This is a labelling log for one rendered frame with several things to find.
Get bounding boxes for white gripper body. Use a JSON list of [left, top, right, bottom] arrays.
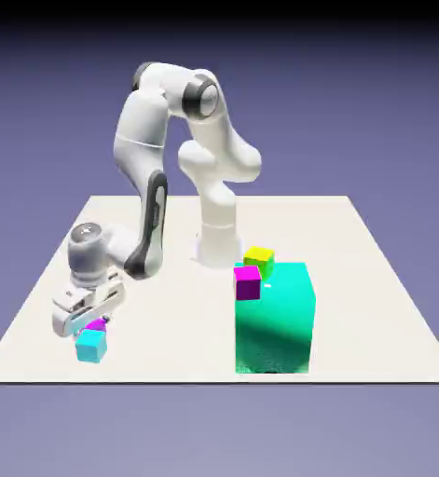
[[51, 279, 127, 338]]

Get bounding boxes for small magenta cube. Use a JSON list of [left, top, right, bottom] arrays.
[[232, 265, 262, 302], [83, 315, 111, 334]]

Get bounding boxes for small yellow cube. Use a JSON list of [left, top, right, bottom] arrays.
[[242, 245, 275, 281]]

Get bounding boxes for small cyan cube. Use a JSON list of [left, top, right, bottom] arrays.
[[75, 330, 108, 363]]

